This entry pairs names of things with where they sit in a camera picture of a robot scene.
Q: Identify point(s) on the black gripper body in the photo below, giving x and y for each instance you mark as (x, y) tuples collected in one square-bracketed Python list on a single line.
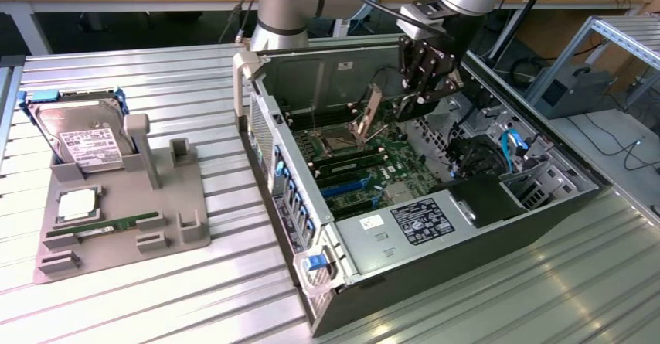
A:
[(461, 31)]

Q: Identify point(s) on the graphics card with metal bracket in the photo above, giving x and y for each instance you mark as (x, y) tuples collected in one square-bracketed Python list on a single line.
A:
[(372, 104)]

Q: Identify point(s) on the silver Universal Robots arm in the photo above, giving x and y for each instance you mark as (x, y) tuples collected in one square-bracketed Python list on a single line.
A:
[(282, 4)]

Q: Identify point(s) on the metal drive cage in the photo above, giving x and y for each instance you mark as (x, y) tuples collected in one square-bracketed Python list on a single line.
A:
[(437, 131)]

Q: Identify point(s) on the black tripod pole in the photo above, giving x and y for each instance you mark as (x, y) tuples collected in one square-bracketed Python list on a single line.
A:
[(525, 7)]

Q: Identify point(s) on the open metal socket cover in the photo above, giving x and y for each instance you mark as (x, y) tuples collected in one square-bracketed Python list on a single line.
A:
[(378, 131)]

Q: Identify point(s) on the green motherboard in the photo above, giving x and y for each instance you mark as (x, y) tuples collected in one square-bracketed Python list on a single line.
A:
[(401, 158)]

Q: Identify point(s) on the CPU socket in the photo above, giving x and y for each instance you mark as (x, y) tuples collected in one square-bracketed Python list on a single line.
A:
[(334, 143)]

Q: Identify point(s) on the grey box device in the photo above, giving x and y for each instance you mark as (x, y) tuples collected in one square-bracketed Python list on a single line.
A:
[(582, 89)]

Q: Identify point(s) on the black plastic fan shroud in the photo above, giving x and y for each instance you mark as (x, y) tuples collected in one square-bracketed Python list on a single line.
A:
[(484, 201)]

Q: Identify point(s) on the grey disk bay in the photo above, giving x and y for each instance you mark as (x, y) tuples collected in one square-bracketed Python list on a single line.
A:
[(546, 181)]

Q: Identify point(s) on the grey power supply unit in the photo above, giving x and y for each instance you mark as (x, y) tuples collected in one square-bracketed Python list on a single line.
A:
[(381, 239)]

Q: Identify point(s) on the open black PC case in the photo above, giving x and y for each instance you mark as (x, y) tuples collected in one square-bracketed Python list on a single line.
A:
[(437, 263)]

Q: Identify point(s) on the grey plastic parts rack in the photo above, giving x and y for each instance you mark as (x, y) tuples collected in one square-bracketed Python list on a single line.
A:
[(128, 197)]

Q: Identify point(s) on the hard disk in blue carrier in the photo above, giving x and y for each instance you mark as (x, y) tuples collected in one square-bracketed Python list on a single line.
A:
[(77, 127)]

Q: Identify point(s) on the green RAM stick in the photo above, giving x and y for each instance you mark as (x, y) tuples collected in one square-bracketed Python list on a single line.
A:
[(121, 223)]

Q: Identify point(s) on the silver CPU chip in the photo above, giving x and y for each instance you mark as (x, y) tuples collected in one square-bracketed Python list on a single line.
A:
[(77, 205)]

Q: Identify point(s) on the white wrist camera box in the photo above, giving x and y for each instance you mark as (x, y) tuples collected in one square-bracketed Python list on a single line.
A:
[(420, 17)]

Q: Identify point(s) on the aluminium profile frame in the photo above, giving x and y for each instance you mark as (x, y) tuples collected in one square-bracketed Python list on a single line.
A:
[(618, 31)]

